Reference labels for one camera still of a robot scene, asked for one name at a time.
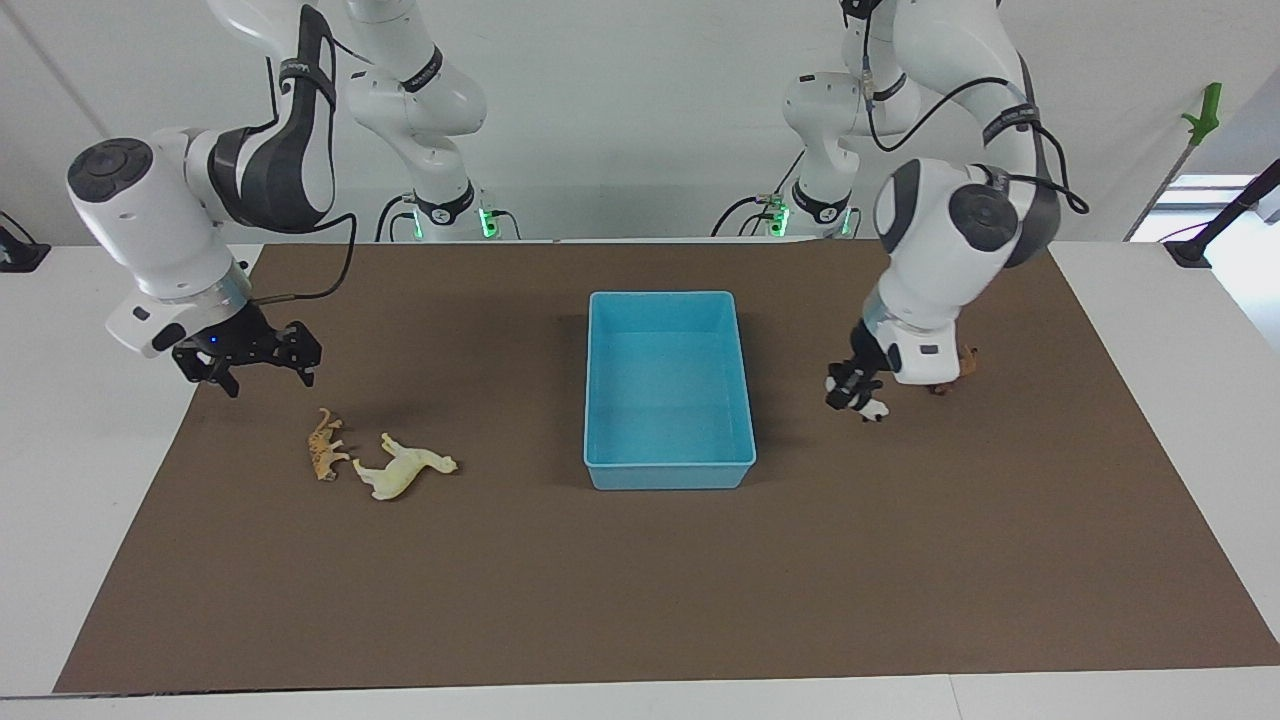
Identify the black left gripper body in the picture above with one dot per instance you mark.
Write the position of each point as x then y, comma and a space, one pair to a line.
868, 350

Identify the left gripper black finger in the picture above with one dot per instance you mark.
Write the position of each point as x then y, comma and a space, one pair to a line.
842, 388
870, 390

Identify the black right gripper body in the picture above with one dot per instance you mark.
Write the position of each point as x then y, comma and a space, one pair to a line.
235, 340

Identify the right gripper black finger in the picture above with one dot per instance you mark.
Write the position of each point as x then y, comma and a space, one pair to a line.
210, 375
305, 350

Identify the black white panda toy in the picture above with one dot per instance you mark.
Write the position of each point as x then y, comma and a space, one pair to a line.
874, 409

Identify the brown lion toy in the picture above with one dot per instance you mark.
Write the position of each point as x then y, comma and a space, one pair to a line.
967, 362

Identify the orange tiger toy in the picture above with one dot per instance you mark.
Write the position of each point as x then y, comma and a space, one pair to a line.
322, 450

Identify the cream alpaca toy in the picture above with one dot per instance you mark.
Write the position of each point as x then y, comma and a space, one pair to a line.
400, 472

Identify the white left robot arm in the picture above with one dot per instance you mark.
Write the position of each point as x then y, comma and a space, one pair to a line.
940, 250

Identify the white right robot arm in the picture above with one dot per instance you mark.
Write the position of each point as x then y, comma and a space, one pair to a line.
160, 230

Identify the light blue storage box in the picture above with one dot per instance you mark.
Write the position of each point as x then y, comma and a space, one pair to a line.
665, 400

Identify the small black table clamp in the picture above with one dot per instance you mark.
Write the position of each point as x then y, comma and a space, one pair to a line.
20, 255

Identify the brown table mat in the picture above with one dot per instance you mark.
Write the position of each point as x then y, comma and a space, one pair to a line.
640, 600

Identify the black clamp stand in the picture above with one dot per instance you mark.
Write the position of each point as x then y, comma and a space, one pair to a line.
1215, 225

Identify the green-tipped grey pole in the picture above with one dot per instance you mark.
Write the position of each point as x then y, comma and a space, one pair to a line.
1205, 110

